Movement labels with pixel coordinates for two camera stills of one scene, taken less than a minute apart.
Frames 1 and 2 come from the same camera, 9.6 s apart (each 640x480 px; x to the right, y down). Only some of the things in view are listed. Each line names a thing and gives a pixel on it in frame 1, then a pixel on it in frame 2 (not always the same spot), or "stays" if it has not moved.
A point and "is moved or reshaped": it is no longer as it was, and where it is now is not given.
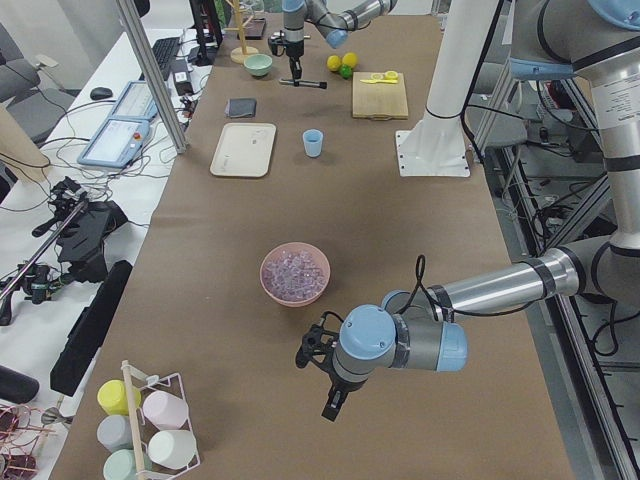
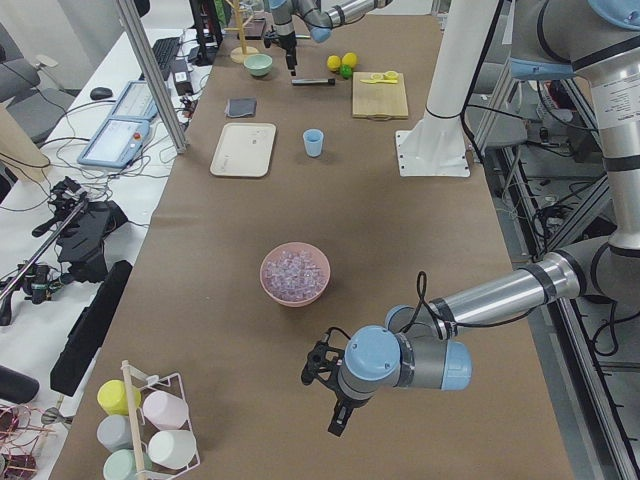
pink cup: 165,409 stays
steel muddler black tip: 322,84 is moved or reshaped
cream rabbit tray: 244,150 stays
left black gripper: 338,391 → 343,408
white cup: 172,448 stays
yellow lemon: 334,62 stays
